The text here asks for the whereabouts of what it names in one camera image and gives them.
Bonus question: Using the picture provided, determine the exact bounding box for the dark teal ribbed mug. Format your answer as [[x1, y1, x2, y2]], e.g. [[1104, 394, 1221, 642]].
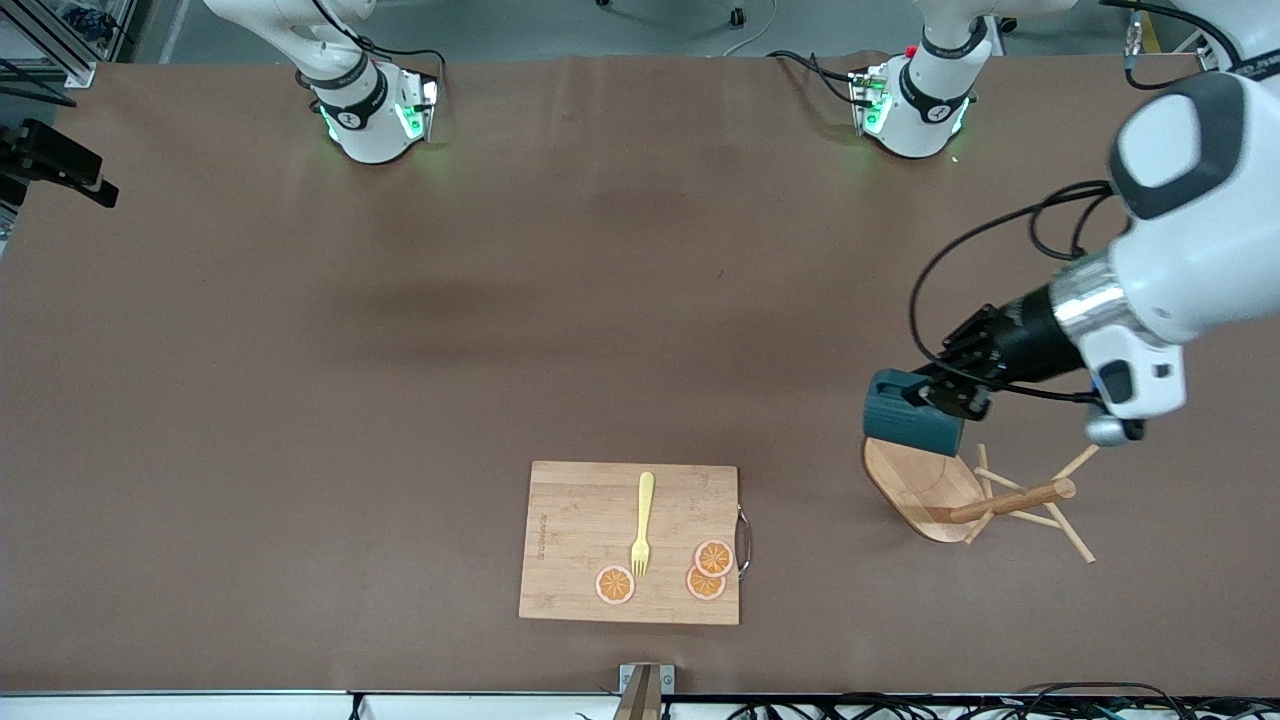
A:
[[864, 370, 966, 458]]

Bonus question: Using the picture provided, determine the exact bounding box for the wooden mug tree rack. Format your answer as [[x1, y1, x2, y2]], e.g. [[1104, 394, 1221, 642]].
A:
[[863, 437, 1101, 564]]

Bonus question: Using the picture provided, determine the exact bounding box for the yellow plastic fork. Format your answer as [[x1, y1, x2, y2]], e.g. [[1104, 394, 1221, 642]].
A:
[[630, 472, 656, 579]]

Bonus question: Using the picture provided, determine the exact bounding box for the bamboo cutting board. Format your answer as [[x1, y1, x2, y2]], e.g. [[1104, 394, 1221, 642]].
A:
[[518, 460, 741, 627]]

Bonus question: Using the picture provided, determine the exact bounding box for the aluminium frame post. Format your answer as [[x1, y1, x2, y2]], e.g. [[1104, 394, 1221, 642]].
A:
[[0, 0, 101, 89]]

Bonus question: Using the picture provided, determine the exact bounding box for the blue black cable bundle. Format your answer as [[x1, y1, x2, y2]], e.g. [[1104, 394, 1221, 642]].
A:
[[60, 5, 136, 46]]

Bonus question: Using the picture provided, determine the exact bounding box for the black left arm base cable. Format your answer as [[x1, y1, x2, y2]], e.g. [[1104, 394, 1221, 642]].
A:
[[768, 50, 863, 106]]

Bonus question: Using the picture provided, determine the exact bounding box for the black arm base cable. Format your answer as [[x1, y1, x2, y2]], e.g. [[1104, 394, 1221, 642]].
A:
[[355, 40, 448, 101], [768, 50, 863, 106]]

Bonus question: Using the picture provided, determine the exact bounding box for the black right arm base cable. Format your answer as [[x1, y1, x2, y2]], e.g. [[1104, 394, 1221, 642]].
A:
[[355, 40, 448, 101]]

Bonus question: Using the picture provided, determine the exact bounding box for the white floor cable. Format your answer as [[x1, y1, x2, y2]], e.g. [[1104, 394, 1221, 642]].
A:
[[720, 0, 779, 58]]

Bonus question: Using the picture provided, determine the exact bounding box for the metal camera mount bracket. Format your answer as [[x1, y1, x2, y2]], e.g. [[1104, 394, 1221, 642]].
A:
[[618, 663, 676, 720]]

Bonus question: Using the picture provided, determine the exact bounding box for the white table edge rail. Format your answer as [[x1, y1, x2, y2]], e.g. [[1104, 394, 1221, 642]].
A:
[[0, 690, 621, 720]]

